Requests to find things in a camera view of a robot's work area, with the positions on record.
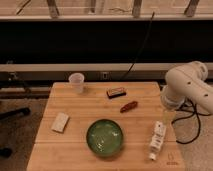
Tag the green ceramic bowl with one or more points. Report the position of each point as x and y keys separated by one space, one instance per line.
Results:
x=105 y=138

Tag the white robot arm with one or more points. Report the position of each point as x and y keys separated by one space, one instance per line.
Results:
x=187 y=81

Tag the translucent plastic cup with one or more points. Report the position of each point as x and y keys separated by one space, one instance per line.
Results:
x=77 y=82

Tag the red chili pepper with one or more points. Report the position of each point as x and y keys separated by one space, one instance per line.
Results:
x=129 y=106

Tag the white rectangular block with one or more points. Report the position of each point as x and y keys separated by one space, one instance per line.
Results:
x=60 y=122

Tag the white tube bottle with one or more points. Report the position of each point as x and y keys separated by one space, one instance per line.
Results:
x=157 y=140

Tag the black chair base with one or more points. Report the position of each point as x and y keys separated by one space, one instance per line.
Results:
x=6 y=152

